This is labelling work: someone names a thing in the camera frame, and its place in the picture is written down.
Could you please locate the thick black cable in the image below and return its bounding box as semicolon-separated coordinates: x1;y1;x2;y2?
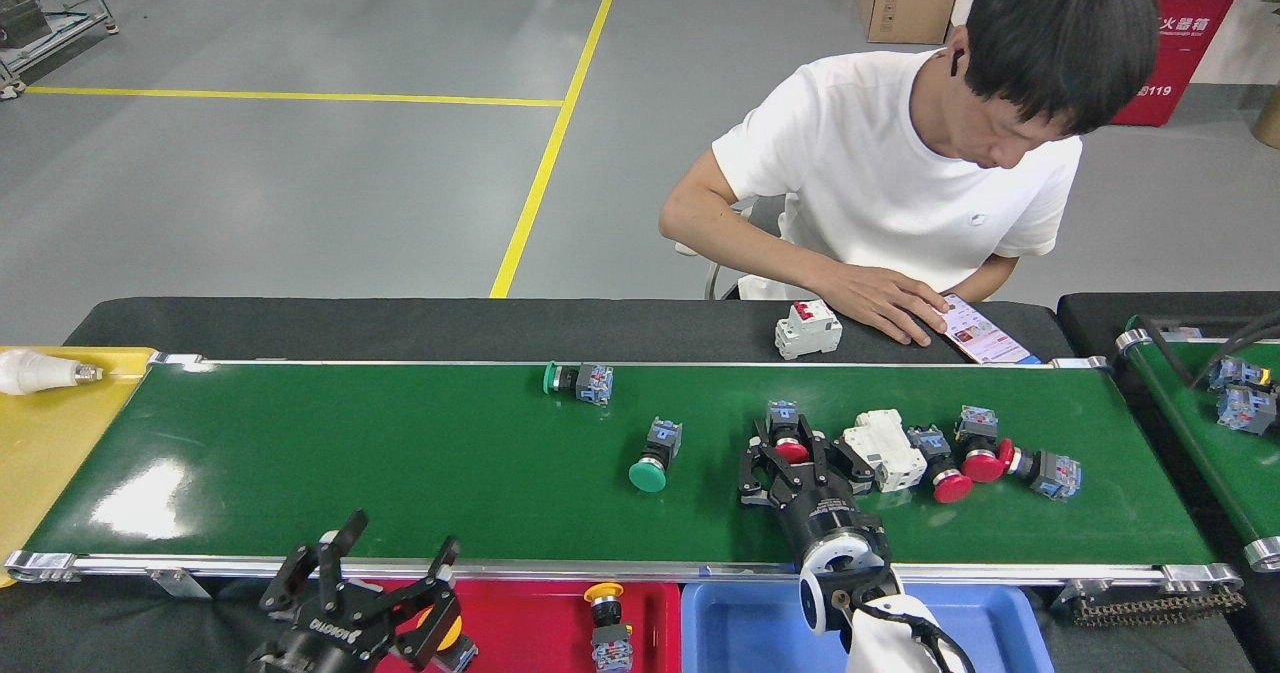
1140;311;1280;389

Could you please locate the white light bulb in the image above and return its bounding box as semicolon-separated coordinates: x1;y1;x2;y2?
0;348;104;396

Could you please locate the red fire extinguisher box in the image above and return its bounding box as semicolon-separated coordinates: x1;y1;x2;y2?
1110;0;1244;129

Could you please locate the blue plastic bin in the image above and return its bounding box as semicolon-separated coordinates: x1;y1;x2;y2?
680;581;1056;673

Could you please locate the yellow push button red collar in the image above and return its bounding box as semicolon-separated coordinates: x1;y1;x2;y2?
584;582;635;673

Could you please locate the smartphone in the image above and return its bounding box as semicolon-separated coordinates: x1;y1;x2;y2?
940;293;1041;366

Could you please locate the green side belt conveyor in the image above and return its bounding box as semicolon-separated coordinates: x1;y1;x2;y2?
1115;315;1280;572

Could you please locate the person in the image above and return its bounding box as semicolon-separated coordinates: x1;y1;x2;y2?
658;0;1161;349

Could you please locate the white circuit breaker red lever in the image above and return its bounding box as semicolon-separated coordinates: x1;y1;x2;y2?
774;299;843;361
843;409;929;494

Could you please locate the potted plant brass pot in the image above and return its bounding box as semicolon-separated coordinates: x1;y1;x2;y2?
1252;0;1280;149

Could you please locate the conveyor drive chain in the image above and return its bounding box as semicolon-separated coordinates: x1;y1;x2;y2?
1070;583;1246;627

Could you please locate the metal cart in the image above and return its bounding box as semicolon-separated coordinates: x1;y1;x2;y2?
0;0;119;99

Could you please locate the yellow push button switch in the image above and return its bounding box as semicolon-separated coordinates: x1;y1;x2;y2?
415;603;479;673

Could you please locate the yellow plastic bin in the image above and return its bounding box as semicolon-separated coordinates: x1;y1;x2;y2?
0;346;156;589

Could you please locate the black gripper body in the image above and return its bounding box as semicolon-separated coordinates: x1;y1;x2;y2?
773;481;891;566
245;593;406;673

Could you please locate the person's right hand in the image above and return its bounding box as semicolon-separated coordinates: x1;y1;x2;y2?
815;263;951;347

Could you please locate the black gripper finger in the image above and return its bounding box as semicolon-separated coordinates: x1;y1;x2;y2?
738;431;806;511
258;509;371;622
800;429;879;499
383;536;466;670

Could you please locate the red plastic bin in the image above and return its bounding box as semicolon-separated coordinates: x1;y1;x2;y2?
365;579;683;673

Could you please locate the green push button switch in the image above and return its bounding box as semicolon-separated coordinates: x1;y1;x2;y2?
542;361;615;407
1216;385;1279;437
628;416;684;495

